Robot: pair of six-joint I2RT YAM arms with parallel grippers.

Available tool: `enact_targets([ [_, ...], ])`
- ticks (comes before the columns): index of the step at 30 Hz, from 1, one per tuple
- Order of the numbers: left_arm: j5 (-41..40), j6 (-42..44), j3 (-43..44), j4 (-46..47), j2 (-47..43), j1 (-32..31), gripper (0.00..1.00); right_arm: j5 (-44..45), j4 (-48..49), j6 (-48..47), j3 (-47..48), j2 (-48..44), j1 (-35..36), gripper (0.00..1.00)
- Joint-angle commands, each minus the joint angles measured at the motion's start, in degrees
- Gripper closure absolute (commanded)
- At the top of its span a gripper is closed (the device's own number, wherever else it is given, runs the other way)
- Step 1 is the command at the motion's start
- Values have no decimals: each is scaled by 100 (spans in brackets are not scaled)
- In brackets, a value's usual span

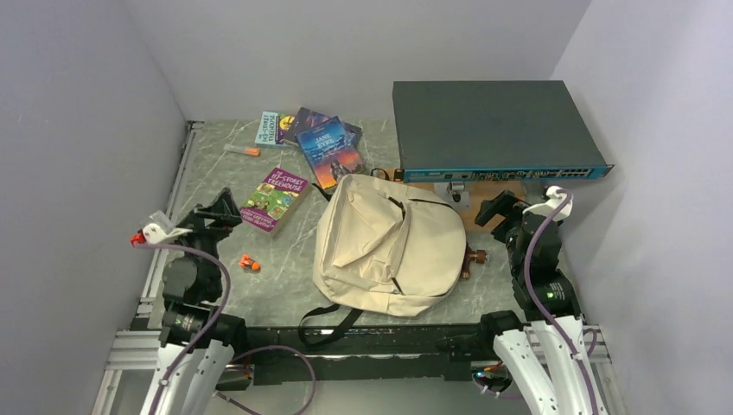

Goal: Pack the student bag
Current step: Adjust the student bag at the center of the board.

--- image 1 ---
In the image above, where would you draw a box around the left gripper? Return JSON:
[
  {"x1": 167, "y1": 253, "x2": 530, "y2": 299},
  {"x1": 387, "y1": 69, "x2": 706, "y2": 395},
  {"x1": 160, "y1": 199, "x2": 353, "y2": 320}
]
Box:
[{"x1": 167, "y1": 187, "x2": 240, "y2": 296}]

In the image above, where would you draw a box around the small orange toy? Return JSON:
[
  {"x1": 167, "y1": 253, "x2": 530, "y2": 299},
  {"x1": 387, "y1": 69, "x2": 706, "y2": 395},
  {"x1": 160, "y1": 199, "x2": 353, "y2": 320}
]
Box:
[{"x1": 239, "y1": 254, "x2": 261, "y2": 272}]

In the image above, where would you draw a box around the beige canvas backpack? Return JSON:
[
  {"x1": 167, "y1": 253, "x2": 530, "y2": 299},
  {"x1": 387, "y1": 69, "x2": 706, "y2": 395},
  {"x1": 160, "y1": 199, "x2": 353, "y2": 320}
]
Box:
[{"x1": 297, "y1": 174, "x2": 468, "y2": 348}]

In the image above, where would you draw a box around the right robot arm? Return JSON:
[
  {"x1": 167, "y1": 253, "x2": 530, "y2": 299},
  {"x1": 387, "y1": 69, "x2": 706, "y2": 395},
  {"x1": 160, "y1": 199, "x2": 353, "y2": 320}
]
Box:
[{"x1": 475, "y1": 186, "x2": 607, "y2": 414}]

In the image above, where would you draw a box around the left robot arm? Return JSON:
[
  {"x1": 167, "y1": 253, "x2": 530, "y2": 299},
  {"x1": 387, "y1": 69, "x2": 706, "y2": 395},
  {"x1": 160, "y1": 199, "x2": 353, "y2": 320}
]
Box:
[{"x1": 131, "y1": 188, "x2": 249, "y2": 414}]

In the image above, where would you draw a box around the brown copper pipe fitting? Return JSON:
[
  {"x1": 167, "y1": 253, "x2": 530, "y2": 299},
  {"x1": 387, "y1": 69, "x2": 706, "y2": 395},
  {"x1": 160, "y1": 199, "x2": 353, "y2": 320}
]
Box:
[{"x1": 461, "y1": 245, "x2": 488, "y2": 280}]

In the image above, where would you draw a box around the purple treehouse book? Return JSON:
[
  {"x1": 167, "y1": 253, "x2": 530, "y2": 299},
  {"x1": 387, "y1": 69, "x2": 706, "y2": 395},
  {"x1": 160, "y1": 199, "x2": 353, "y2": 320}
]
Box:
[{"x1": 239, "y1": 168, "x2": 310, "y2": 237}]

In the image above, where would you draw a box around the orange capped marker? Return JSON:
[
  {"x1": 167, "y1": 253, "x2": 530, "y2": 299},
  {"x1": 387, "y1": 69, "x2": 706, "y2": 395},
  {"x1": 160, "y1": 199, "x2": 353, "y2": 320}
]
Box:
[{"x1": 224, "y1": 144, "x2": 260, "y2": 157}]

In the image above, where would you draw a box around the light blue book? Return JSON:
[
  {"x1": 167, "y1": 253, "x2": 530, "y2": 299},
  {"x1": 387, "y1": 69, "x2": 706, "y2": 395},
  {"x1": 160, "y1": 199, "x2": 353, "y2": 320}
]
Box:
[{"x1": 254, "y1": 112, "x2": 296, "y2": 149}]

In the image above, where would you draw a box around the Jane Eyre book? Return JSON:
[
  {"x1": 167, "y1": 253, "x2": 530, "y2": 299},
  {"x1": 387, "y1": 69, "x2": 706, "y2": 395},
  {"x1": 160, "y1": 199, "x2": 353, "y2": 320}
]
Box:
[{"x1": 296, "y1": 117, "x2": 367, "y2": 193}]

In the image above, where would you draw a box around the dark purple book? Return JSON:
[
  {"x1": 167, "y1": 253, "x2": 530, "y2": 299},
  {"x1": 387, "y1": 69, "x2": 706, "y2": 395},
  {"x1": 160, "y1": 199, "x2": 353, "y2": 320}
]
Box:
[{"x1": 282, "y1": 107, "x2": 362, "y2": 147}]

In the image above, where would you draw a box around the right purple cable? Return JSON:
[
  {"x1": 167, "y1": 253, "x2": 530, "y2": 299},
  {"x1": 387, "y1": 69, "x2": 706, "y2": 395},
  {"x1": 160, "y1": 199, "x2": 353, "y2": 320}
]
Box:
[{"x1": 472, "y1": 191, "x2": 602, "y2": 415}]

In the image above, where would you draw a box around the metal switch stand bracket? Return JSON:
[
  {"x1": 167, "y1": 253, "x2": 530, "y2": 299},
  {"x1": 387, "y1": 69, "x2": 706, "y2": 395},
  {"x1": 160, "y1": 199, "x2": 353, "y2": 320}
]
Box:
[{"x1": 434, "y1": 182, "x2": 471, "y2": 212}]

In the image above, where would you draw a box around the dark network switch box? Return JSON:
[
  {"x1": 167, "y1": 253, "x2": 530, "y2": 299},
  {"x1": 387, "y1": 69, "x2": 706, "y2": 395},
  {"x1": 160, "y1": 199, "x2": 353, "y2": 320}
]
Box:
[{"x1": 392, "y1": 80, "x2": 613, "y2": 183}]

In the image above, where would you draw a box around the aluminium rail frame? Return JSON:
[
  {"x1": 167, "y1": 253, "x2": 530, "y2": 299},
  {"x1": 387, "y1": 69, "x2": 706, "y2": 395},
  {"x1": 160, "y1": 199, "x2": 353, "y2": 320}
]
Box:
[{"x1": 91, "y1": 120, "x2": 253, "y2": 415}]

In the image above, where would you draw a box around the black base frame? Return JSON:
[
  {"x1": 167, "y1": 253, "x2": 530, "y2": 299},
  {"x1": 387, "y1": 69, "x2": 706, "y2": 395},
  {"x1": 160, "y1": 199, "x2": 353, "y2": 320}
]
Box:
[{"x1": 216, "y1": 322, "x2": 499, "y2": 392}]

